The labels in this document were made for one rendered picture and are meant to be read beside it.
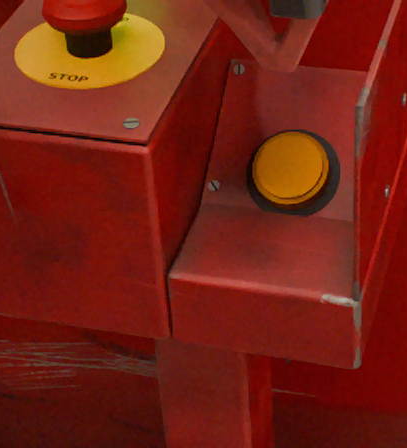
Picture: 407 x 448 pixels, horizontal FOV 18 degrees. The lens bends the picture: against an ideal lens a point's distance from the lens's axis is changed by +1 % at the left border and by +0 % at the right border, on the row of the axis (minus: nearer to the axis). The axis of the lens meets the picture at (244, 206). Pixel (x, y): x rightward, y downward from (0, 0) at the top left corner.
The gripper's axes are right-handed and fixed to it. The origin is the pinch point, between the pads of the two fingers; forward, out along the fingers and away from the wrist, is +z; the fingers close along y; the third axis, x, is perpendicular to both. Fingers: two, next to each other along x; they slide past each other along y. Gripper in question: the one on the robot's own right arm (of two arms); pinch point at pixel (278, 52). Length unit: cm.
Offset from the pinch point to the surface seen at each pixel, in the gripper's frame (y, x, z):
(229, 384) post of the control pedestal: -4.7, 3.7, 21.5
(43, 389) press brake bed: 11, 29, 55
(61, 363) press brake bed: 12, 27, 52
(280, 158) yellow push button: 0.6, 0.8, 7.8
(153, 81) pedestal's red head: -0.4, 6.1, 2.2
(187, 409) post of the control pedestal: -5.3, 6.4, 23.9
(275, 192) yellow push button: -1.1, 0.7, 8.4
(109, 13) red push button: 1.4, 8.4, 0.0
